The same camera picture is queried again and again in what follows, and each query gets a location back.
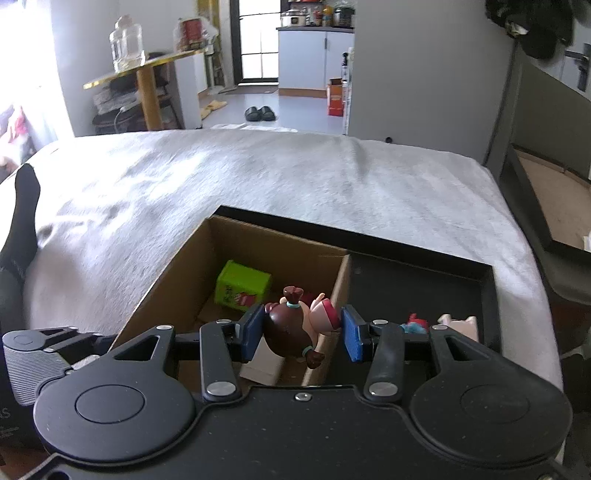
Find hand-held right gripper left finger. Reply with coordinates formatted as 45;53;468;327
108;305;267;402

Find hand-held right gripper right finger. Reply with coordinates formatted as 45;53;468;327
341;305;503;402

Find white charger plug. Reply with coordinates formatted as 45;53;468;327
239;339;287;385

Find brown haired doll figurine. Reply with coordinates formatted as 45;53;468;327
262;285;345;370

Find green lidded container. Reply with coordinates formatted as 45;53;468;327
215;260;272;309

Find black tray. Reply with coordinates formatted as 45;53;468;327
210;205;504;386

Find brown cardboard box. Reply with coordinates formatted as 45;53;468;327
111;215;352;389

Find small figurine with teal bow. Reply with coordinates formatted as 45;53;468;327
401;313;433;334

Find small white toy house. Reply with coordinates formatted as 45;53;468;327
436;314;479;344

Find person's black socked foot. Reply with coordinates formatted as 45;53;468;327
0;163;41;333

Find white bed blanket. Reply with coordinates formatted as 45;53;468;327
0;128;565;393

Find yellow slippers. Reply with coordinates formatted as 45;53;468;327
200;99;228;122

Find orange cardboard box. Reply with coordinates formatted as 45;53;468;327
326;78;347;116

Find black framed wooden board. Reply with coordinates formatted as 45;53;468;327
501;144;591;256

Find stack of things under table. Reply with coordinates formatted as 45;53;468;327
91;76;140;131

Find white kitchen cabinet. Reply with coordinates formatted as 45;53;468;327
276;27;355;99

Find round gold edged side table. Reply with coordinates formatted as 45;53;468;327
83;48;209;132

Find black framed glass door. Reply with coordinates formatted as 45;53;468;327
228;0;282;87

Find dark green chair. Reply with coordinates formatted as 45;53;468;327
480;46;591;298

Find clear glass jar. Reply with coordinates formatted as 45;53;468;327
109;15;147;73

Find silver rice cooker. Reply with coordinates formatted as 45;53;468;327
281;8;310;29

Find hanging dark clothes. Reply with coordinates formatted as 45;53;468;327
485;0;576;61

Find black door handle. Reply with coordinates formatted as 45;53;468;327
566;48;591;92

